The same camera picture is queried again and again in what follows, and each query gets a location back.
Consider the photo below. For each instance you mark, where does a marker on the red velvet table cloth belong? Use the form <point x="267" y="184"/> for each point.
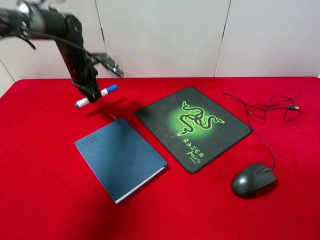
<point x="48" y="192"/>

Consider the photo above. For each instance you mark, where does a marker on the blue and white marker pen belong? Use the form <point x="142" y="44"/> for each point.
<point x="104" y="92"/>

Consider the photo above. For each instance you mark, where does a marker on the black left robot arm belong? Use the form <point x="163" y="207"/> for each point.
<point x="28" y="21"/>

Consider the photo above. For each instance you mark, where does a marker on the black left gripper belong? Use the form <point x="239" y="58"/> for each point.
<point x="83" y="74"/>

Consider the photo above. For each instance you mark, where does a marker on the black green Razer mouse pad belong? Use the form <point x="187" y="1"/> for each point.
<point x="192" y="127"/>

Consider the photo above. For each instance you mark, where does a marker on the blue hardcover notebook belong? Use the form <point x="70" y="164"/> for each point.
<point x="120" y="158"/>

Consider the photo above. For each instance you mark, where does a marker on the black wired computer mouse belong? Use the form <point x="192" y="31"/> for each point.
<point x="252" y="179"/>

